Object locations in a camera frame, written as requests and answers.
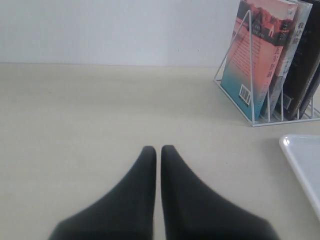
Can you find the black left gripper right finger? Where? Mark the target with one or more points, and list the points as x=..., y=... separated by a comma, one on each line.
x=193, y=211

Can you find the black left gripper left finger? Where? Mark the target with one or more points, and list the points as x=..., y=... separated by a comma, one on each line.
x=126, y=212

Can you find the blue book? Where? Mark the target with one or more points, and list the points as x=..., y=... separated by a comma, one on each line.
x=309, y=94

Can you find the black brown book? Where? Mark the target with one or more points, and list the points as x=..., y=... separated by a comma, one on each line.
x=304, y=64

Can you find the pink and teal book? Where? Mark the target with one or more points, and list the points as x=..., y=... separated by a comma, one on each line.
x=272, y=21

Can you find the grey white book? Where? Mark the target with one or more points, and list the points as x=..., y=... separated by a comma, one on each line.
x=287, y=55

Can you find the white plastic tray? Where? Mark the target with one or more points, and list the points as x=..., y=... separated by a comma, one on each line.
x=302, y=152

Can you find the white wire book rack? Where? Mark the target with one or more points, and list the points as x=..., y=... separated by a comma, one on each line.
x=239, y=82

